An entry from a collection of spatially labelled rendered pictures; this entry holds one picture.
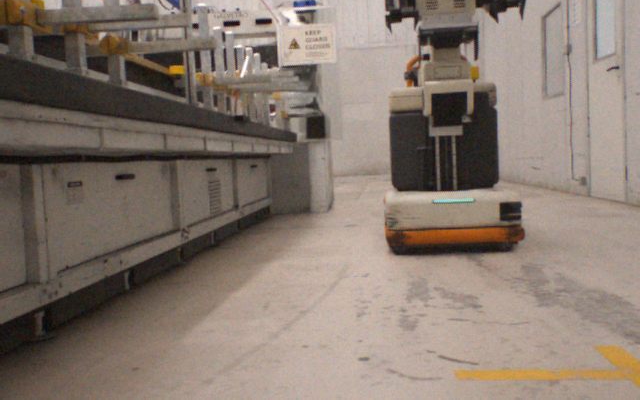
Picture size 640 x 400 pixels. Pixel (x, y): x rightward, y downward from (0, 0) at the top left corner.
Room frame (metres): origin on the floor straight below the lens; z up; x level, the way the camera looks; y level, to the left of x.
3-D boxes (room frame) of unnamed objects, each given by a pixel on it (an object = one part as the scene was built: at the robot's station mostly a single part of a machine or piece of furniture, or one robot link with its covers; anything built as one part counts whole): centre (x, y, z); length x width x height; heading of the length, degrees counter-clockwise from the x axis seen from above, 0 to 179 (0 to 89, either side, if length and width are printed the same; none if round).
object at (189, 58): (2.65, 0.51, 0.93); 0.05 x 0.05 x 0.45; 85
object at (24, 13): (1.44, 0.62, 0.80); 0.14 x 0.06 x 0.05; 175
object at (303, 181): (6.09, 0.74, 0.95); 1.65 x 0.70 x 1.90; 85
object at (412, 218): (3.34, -0.63, 0.16); 0.67 x 0.64 x 0.25; 175
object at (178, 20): (1.70, 0.53, 0.83); 0.43 x 0.03 x 0.04; 85
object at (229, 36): (3.41, 0.44, 0.90); 0.04 x 0.04 x 0.48; 85
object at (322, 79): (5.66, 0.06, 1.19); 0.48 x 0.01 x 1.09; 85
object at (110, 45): (1.94, 0.57, 0.82); 0.14 x 0.06 x 0.05; 175
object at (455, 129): (3.17, -0.67, 0.68); 0.28 x 0.27 x 0.25; 85
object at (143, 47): (1.95, 0.51, 0.82); 0.43 x 0.03 x 0.04; 85
